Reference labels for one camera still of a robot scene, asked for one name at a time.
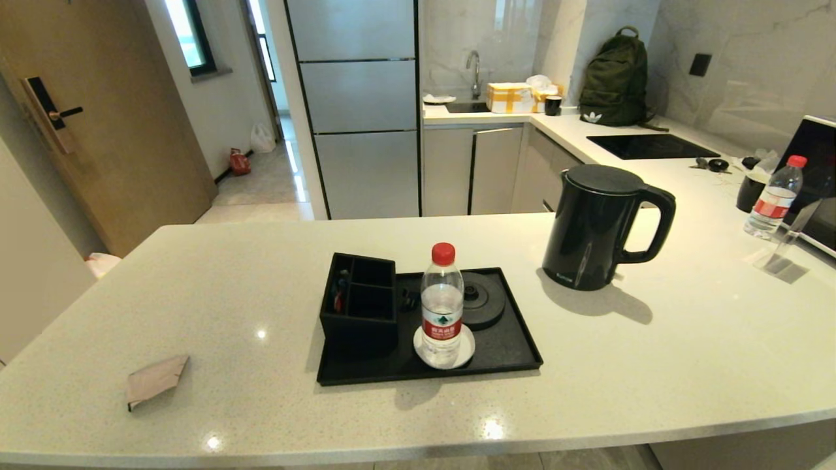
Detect black electric kettle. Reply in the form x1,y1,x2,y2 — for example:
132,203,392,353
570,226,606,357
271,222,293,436
541,164,677,292

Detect pink tea bag packet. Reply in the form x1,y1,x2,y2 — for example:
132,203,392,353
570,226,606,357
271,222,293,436
125,354,190,413

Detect clear water bottle red cap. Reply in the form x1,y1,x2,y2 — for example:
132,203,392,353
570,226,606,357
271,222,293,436
743,155,808,240
420,242,465,366

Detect round black kettle base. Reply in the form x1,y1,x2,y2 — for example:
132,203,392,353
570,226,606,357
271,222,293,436
461,272,507,331

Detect tall black cup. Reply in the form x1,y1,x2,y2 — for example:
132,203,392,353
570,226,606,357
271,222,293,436
737,171,768,213

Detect grey kitchen base cabinet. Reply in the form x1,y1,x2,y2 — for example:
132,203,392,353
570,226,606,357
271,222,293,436
423,123,588,216

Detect black compartment organizer box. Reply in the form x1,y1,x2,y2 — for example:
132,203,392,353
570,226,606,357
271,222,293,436
319,252,398,353

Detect white round saucer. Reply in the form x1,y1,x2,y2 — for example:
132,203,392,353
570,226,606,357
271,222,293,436
412,324,476,371

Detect black rectangular serving tray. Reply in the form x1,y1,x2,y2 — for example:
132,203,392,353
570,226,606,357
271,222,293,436
315,267,544,386

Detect silver refrigerator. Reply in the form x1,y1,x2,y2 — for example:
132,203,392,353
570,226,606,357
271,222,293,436
282,0,422,221

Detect white box with yellow tape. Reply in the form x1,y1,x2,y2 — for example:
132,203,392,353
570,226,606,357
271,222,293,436
486,82,535,114

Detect chrome sink faucet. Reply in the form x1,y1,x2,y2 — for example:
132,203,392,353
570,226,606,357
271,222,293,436
466,50,483,100

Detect white plastic bag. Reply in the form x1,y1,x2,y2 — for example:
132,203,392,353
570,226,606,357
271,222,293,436
249,123,277,154

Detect dark green backpack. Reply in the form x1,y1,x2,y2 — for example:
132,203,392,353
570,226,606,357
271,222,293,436
578,25,670,131

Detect black induction cooktop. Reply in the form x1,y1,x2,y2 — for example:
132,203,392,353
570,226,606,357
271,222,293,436
586,133,721,161

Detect brown wooden door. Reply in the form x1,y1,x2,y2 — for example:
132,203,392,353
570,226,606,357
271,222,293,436
0,0,217,259

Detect dark framed window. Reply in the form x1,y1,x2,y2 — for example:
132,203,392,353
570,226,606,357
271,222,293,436
163,0,216,76

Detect crumpled clear plastic wrap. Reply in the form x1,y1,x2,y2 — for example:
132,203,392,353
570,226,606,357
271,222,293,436
743,149,782,182

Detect clear acrylic sign stand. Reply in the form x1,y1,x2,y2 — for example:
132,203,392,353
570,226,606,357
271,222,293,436
754,196,827,275

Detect black glass door microwave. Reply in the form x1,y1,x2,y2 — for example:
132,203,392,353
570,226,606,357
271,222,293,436
777,114,836,259

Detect black door lock handle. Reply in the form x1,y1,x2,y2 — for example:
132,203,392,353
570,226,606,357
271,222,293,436
20,76,84,155

